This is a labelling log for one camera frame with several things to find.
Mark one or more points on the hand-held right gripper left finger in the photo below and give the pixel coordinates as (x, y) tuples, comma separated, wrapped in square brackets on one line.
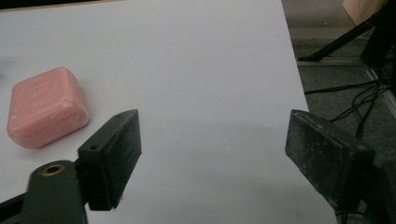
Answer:
[(109, 158)]

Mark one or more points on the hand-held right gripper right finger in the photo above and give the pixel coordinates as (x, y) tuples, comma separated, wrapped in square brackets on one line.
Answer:
[(327, 158)]

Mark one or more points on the pink soap bar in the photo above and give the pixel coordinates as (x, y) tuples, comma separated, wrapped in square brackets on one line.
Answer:
[(46, 107)]

